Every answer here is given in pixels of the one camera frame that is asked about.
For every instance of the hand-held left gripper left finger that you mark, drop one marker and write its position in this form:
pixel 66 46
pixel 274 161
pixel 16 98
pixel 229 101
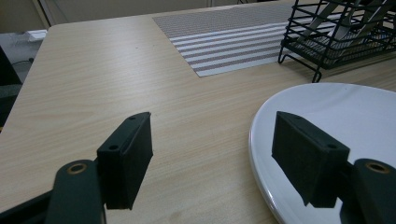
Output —
pixel 127 161

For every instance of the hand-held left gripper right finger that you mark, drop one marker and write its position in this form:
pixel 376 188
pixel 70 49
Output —
pixel 311 161

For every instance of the white round plate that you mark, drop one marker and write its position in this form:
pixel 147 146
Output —
pixel 327 105

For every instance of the striped grey placemat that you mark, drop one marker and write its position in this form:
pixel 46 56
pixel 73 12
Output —
pixel 224 40

